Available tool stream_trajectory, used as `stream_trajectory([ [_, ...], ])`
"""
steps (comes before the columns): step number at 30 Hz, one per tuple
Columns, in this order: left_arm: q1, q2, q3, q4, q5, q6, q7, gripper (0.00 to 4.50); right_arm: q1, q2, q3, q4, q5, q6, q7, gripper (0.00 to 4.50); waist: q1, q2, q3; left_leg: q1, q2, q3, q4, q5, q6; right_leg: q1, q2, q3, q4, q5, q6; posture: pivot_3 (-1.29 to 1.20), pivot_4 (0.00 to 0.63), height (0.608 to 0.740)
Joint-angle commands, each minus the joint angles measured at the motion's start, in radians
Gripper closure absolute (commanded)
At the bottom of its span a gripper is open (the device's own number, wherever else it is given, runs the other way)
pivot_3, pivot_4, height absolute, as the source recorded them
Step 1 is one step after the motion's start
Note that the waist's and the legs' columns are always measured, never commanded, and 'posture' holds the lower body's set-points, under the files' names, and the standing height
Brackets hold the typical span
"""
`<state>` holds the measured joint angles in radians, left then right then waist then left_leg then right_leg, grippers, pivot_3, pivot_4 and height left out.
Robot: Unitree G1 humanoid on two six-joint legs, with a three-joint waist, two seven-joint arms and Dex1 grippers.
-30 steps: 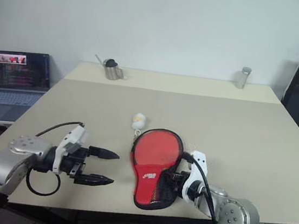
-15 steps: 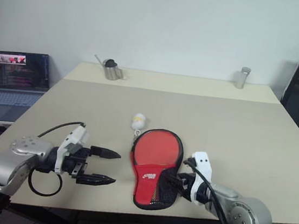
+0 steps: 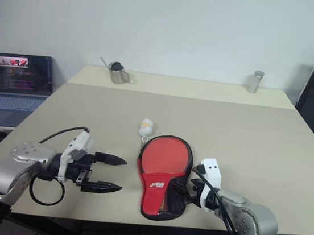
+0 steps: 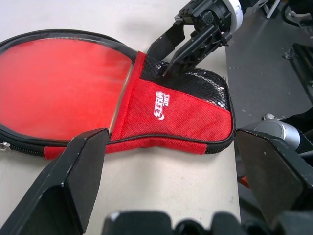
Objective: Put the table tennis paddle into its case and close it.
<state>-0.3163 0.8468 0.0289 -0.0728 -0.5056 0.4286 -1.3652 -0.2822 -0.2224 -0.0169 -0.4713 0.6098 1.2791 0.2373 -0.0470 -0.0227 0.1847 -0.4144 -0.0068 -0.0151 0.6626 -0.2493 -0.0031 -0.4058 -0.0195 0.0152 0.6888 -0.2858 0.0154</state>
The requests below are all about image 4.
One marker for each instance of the red table tennis paddle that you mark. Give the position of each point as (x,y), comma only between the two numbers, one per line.
(61,85)

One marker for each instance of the black and red paddle case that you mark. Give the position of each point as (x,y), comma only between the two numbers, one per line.
(176,122)

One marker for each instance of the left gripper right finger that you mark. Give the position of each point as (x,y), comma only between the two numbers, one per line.
(274,176)

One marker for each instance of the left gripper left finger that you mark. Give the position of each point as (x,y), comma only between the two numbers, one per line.
(63,186)

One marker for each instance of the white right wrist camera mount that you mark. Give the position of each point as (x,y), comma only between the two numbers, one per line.
(237,14)

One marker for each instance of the silver robot body part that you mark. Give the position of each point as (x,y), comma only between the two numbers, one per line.
(278,131)

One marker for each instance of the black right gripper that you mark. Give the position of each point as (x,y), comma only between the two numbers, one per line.
(212,12)

